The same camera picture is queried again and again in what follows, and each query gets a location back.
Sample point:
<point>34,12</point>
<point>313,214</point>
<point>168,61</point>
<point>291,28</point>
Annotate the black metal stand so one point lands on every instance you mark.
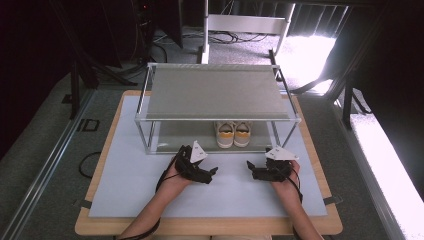
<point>346,100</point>
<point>75,90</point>

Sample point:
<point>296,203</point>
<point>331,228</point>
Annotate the dark curtain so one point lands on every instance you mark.
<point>316,16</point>

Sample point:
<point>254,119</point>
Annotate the white desk frame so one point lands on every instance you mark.
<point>246,24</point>

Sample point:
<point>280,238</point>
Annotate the aluminium floor rail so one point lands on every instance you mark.
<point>40,176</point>

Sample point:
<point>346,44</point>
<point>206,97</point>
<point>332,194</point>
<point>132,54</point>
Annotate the pale grey table mat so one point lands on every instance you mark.
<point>133,180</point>

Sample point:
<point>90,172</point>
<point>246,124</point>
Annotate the person's left hand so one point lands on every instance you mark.
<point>175,183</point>

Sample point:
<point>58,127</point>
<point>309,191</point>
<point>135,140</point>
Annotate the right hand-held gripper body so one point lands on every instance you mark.
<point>278,166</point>

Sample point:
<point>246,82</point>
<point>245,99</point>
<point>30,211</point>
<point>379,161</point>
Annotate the white yellow sneaker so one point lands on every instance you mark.
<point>225,135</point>
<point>242,134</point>

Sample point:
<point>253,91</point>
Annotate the black stand foot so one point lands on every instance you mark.
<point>310,86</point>

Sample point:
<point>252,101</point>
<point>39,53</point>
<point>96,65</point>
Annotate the person's right hand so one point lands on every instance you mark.
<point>286,186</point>

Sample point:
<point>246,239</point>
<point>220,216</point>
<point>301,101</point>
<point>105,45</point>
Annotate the wooden table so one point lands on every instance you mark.
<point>100,226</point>

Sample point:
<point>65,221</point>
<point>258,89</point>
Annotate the grey chrome shoe rack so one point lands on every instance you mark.
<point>213,93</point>

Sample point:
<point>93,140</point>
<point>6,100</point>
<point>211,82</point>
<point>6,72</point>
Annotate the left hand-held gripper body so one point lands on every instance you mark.
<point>190,163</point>

